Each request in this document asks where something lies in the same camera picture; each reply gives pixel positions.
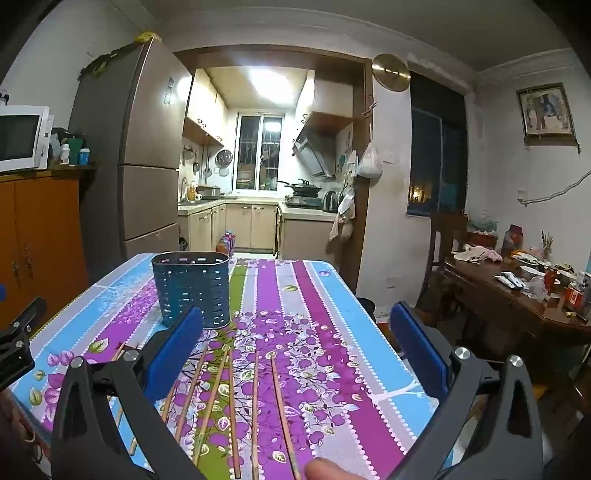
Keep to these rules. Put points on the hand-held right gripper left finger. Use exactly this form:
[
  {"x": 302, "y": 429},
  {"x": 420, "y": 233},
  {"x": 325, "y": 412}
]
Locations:
[{"x": 175, "y": 350}]

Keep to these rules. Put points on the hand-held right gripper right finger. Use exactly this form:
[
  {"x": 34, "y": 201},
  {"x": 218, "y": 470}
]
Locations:
[{"x": 420, "y": 350}]

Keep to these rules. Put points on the blue perforated utensil holder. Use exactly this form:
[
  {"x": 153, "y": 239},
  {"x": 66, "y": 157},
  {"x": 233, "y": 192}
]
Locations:
[{"x": 194, "y": 286}]

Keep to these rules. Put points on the row of wooden chopsticks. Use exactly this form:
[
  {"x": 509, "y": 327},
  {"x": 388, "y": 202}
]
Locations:
[{"x": 255, "y": 415}]

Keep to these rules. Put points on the person's right hand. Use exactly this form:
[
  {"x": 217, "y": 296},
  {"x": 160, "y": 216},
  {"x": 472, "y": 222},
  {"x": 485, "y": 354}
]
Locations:
[{"x": 330, "y": 470}]

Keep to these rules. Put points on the orange wooden cabinet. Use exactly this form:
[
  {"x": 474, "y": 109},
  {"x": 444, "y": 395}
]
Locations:
[{"x": 46, "y": 230}]

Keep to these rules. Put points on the pink cloth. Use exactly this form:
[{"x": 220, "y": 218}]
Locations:
[{"x": 478, "y": 254}]

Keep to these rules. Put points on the white packets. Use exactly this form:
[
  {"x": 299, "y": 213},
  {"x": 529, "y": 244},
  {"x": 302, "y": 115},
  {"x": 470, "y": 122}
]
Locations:
[{"x": 510, "y": 280}]

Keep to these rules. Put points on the wooden chair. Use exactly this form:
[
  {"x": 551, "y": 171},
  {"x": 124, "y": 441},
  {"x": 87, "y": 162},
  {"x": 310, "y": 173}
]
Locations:
[{"x": 445, "y": 235}]

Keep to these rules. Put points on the floral striped tablecloth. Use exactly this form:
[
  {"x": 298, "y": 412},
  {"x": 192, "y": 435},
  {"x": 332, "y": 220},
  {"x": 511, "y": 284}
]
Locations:
[{"x": 300, "y": 323}]

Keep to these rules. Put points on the green wrapped basket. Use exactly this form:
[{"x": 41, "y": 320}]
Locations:
[{"x": 482, "y": 228}]

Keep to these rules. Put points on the white bowl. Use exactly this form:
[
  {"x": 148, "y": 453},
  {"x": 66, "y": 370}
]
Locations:
[{"x": 533, "y": 272}]

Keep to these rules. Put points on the brown glass jar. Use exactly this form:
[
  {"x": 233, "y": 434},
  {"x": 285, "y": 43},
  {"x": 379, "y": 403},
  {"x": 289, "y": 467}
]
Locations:
[{"x": 512, "y": 242}]

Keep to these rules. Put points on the beige kitchen base cabinets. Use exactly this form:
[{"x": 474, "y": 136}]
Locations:
[{"x": 249, "y": 226}]

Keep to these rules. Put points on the white bottle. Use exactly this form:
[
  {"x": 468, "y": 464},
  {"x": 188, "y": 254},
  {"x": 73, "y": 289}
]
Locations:
[{"x": 64, "y": 153}]

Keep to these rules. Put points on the beige hanging cloth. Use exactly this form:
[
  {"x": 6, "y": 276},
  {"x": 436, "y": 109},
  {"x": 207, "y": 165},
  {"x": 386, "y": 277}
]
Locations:
[{"x": 342, "y": 217}]

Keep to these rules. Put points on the white microwave oven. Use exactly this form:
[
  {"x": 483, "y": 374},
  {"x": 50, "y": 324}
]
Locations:
[{"x": 21, "y": 138}]

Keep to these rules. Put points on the blue white container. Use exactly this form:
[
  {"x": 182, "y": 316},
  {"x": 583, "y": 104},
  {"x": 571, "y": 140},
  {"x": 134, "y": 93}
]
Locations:
[{"x": 84, "y": 157}]

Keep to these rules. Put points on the cup with sticks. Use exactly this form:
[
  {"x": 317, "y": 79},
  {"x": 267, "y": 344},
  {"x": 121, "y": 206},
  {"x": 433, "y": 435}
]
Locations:
[{"x": 547, "y": 249}]

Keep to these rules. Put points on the steel pot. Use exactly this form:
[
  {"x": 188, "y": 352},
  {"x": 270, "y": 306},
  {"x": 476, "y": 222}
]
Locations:
[{"x": 208, "y": 191}]

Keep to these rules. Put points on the red box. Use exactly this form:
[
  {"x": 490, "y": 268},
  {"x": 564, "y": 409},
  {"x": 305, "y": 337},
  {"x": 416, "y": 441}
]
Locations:
[{"x": 577, "y": 295}]

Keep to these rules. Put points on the green container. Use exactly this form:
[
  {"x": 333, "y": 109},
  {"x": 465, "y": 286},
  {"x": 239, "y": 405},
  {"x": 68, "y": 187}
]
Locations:
[{"x": 77, "y": 141}]

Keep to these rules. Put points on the steel kettle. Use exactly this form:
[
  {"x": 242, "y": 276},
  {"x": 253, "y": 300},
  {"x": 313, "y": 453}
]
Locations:
[{"x": 330, "y": 201}]

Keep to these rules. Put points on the gas stove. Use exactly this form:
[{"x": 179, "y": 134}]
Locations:
[{"x": 302, "y": 201}]

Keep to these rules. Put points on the white plastic bag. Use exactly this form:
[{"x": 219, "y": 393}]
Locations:
[{"x": 369, "y": 164}]

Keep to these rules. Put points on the steel colander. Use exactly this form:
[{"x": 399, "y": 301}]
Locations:
[{"x": 224, "y": 159}]

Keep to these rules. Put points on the black wok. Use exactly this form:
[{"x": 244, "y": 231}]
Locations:
[{"x": 302, "y": 188}]

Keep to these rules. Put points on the dark window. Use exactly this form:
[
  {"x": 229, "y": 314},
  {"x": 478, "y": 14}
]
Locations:
[{"x": 436, "y": 147}]

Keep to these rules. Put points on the bronze refrigerator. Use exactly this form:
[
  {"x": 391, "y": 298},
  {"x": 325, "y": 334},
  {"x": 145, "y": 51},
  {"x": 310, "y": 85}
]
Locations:
[{"x": 143, "y": 138}]

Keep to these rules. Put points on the kitchen window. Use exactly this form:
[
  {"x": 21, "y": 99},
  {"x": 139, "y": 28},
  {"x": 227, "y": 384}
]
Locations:
[{"x": 258, "y": 147}]

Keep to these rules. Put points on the steel range hood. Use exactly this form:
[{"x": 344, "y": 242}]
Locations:
[{"x": 314, "y": 150}]

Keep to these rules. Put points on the green yellow bundle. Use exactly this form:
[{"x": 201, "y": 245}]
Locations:
[{"x": 106, "y": 57}]

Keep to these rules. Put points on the white fridge magnet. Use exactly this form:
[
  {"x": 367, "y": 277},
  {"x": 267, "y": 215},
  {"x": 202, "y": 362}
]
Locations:
[{"x": 169, "y": 90}]

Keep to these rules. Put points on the framed picture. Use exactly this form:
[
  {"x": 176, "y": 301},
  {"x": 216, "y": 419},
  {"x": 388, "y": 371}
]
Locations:
[{"x": 546, "y": 110}]

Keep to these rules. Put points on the brown wooden door frame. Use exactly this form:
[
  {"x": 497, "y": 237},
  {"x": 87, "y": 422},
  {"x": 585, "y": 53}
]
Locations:
[{"x": 362, "y": 138}]

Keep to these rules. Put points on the beige wall cabinets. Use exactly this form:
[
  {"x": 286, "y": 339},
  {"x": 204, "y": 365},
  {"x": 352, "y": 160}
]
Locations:
[
  {"x": 203, "y": 110},
  {"x": 323, "y": 104}
]

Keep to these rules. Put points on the gold round wall plate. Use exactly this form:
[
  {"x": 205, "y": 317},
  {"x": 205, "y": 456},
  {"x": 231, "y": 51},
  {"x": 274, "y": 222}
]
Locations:
[{"x": 391, "y": 72}]

